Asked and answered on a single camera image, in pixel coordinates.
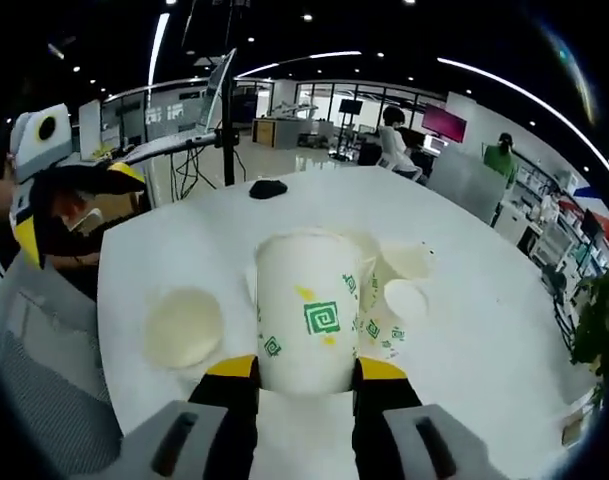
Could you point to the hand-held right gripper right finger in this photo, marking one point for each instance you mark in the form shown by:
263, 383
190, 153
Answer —
414, 440

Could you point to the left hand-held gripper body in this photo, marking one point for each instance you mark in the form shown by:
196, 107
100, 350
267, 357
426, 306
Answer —
41, 145

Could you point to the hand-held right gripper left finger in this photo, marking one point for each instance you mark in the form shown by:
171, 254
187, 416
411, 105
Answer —
184, 440

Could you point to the paper cup green logo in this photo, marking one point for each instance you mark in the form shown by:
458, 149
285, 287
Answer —
184, 325

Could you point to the pile of paper cups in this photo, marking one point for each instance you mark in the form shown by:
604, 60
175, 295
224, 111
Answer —
406, 300

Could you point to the printed paper cup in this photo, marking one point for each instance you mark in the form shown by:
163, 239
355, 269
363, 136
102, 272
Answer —
304, 280

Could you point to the white side desk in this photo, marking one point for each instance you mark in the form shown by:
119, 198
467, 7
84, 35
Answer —
159, 145

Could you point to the grey mesh office chair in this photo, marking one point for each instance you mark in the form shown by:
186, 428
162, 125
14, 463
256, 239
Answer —
49, 400

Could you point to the black display stand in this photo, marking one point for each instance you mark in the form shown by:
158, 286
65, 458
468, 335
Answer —
229, 160

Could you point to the open laptop on stand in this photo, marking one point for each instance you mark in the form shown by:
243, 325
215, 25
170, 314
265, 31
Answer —
216, 100

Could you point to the glass jar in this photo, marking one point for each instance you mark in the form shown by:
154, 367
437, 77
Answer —
574, 430

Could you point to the small black pouch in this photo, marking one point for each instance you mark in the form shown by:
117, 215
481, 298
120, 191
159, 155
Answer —
268, 189

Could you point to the wooden cabinet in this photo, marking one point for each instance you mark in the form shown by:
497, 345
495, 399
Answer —
274, 134

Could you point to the white table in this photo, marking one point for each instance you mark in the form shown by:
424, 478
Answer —
484, 250

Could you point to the potted green plant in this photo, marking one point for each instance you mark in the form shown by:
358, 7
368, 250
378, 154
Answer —
599, 320

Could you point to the storage shelves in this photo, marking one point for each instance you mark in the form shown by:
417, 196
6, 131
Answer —
559, 235

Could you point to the grey panel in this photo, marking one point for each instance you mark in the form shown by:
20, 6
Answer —
464, 185

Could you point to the black screen on stand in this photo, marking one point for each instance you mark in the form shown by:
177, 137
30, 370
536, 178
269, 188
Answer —
350, 106

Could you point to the pink wall screen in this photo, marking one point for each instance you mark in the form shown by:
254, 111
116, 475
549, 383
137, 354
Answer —
444, 122

